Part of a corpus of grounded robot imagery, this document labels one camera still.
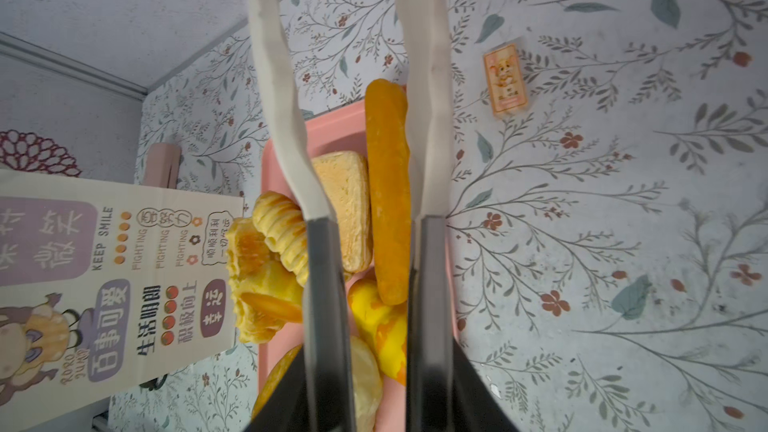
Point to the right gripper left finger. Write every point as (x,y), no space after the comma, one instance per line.
(327,360)

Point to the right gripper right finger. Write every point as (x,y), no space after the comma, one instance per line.
(429,137)

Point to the pale rectangular bread roll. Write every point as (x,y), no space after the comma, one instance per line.
(367,384)

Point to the golden oval bread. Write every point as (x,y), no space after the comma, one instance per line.
(273,379)

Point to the triangular toast slice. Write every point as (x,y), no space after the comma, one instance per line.
(344,177)

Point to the white printed paper bag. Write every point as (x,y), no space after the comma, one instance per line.
(105,286)

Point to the long orange baguette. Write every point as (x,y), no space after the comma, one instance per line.
(388,156)

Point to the ridged yellow corn bread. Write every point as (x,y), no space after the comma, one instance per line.
(254,268)

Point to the braided yellow bread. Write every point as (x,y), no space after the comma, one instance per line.
(281,222)

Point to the yellow orange swirl bun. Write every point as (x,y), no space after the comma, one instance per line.
(383,327)

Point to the round egg tart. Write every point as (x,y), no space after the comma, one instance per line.
(278,308)

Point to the black alarm clock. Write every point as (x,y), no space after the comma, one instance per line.
(155,383)

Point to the pink plastic tray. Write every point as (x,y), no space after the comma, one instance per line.
(287,409)

